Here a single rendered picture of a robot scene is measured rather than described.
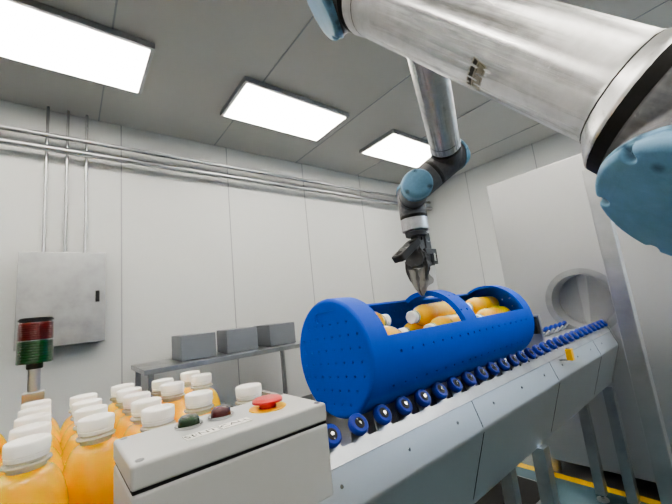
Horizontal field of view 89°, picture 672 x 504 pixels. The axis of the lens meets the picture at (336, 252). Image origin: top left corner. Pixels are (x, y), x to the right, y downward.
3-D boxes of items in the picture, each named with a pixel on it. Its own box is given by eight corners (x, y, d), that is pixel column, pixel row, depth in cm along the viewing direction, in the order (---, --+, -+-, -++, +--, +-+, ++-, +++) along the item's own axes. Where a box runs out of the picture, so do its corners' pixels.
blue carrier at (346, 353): (545, 353, 125) (522, 278, 132) (384, 425, 69) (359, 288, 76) (474, 357, 146) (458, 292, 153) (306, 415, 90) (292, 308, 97)
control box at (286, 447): (335, 495, 38) (325, 399, 40) (131, 610, 26) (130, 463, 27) (288, 470, 46) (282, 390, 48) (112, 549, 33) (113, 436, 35)
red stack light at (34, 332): (54, 338, 76) (54, 320, 77) (15, 342, 72) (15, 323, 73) (53, 338, 81) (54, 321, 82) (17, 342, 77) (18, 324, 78)
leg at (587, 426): (611, 500, 189) (585, 382, 199) (608, 504, 185) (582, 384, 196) (598, 496, 194) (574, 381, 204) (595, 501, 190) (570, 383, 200)
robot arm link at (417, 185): (424, 156, 101) (418, 172, 113) (394, 181, 101) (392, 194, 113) (446, 178, 99) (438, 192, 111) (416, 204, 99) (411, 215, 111)
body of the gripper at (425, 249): (439, 265, 114) (434, 230, 116) (424, 265, 108) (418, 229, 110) (420, 269, 119) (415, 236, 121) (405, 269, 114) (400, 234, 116)
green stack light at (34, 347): (53, 361, 76) (54, 338, 76) (13, 366, 71) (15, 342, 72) (53, 359, 80) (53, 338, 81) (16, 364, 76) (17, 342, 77)
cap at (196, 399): (178, 410, 50) (178, 397, 50) (197, 402, 53) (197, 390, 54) (200, 410, 48) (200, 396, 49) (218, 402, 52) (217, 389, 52)
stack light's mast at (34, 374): (52, 389, 75) (54, 315, 77) (12, 396, 71) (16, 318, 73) (52, 386, 79) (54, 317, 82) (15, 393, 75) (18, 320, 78)
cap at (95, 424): (80, 441, 40) (80, 425, 40) (73, 435, 43) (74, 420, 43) (118, 430, 43) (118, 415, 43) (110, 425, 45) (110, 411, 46)
